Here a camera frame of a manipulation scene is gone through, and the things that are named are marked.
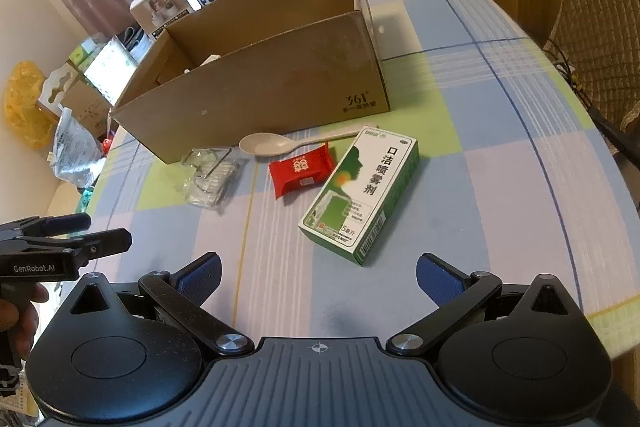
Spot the white cutout cardboard piece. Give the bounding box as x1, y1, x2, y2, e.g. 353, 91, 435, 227
37, 61, 80, 120

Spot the white patterned flat box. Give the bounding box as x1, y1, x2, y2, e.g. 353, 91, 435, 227
84, 37, 138, 106

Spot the beige plastic spoon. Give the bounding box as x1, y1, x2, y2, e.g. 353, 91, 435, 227
239, 122, 375, 157

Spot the clear bag with metal hooks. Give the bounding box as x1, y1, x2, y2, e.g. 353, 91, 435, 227
178, 147, 247, 215

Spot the checked tablecloth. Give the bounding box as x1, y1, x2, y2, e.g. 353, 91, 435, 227
89, 0, 639, 357

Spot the clear printed plastic bag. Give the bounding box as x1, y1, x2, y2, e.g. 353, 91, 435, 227
48, 107, 106, 190

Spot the wicker chair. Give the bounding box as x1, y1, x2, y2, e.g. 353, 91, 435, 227
541, 0, 640, 212

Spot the yellow plastic bag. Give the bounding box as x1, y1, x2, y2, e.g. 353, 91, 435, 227
2, 61, 54, 150

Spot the person left hand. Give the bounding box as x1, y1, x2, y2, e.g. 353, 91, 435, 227
1, 283, 49, 360

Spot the white small appliance box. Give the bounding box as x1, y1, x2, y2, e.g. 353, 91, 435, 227
129, 0, 193, 38

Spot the small brown cardboard box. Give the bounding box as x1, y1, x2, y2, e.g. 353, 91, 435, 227
61, 80, 111, 139

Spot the green white spray box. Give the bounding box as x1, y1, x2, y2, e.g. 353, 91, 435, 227
298, 127, 420, 265

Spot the red candy packet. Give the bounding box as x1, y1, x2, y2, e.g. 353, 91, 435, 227
269, 143, 335, 199

